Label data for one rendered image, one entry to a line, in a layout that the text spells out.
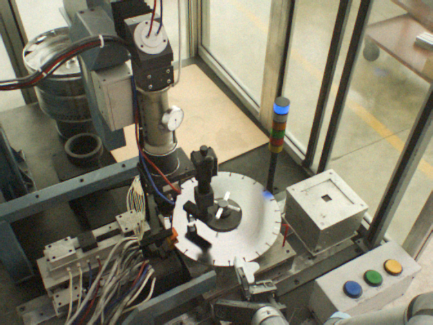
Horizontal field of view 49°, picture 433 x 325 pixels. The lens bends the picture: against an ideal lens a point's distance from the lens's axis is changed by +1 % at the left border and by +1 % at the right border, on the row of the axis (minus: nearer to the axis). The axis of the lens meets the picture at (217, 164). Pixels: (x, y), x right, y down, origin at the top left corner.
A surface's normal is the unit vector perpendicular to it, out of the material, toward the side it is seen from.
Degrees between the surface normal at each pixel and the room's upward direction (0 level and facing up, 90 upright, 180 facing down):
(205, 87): 0
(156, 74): 90
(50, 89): 90
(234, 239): 0
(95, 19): 0
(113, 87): 90
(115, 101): 90
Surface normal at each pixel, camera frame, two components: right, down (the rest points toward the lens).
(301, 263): 0.02, -0.69
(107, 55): 0.48, 0.64
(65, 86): 0.08, 0.72
